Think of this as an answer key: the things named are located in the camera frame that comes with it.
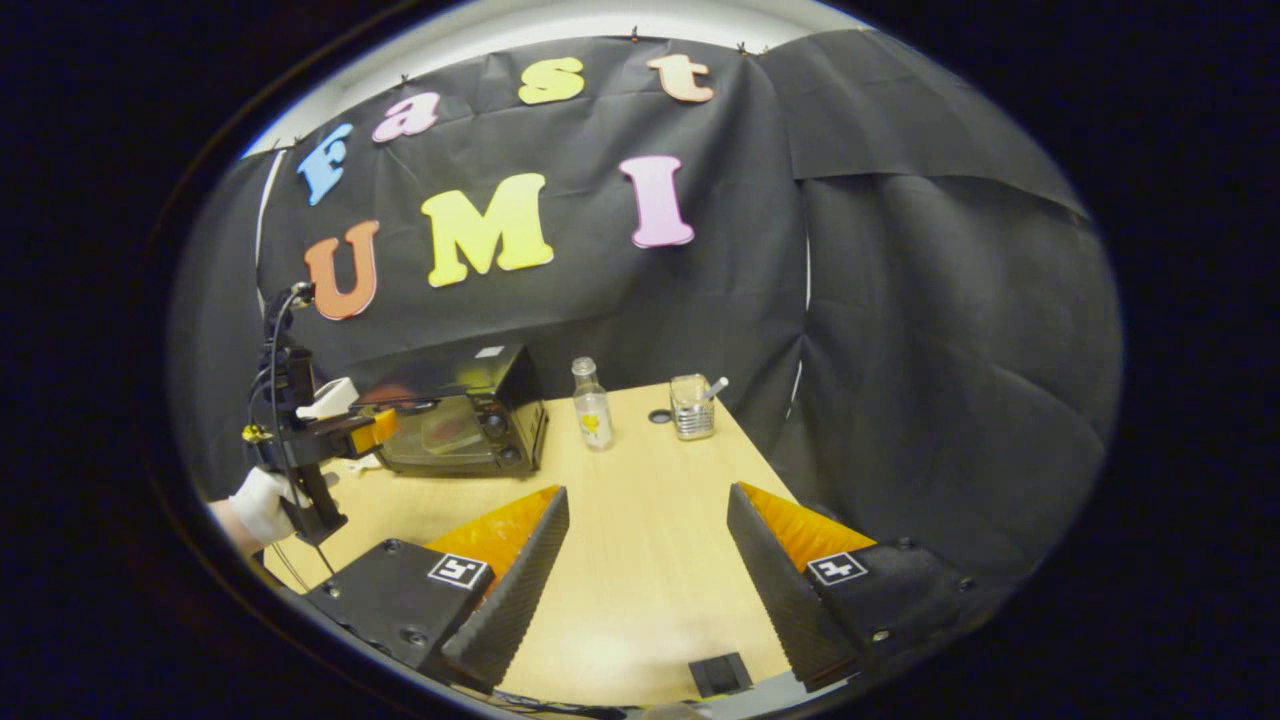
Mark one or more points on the small black box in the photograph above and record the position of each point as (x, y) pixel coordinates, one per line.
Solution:
(720, 675)

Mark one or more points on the white toaster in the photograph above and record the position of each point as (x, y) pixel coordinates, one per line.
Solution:
(335, 395)

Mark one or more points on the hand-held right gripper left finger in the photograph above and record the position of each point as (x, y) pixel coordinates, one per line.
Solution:
(515, 590)

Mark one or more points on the clear bottle with yellow flower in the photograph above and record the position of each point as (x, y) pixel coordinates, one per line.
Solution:
(593, 410)

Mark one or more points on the clear ribbed glass jar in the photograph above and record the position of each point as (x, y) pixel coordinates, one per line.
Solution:
(692, 415)

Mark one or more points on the black electric oven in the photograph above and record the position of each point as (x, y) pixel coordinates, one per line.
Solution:
(480, 400)

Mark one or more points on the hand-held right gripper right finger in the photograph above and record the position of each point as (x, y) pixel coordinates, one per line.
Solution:
(780, 590)

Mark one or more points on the small white plastic piece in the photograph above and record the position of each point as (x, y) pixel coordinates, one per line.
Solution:
(365, 463)

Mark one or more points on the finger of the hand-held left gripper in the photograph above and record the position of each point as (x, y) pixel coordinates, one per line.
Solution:
(335, 438)

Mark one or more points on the black backdrop cloth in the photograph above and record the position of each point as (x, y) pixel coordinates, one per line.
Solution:
(900, 350)

